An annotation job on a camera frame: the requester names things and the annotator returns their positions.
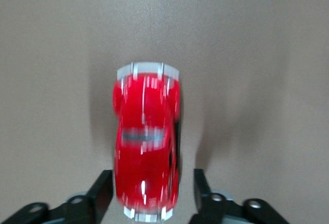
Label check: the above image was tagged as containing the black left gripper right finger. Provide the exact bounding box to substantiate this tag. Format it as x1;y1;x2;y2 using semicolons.
189;169;290;224

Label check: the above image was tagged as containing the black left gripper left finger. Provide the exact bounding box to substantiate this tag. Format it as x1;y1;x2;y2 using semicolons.
0;169;114;224

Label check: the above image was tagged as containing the red beetle toy car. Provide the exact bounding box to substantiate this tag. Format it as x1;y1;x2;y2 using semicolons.
112;61;182;222

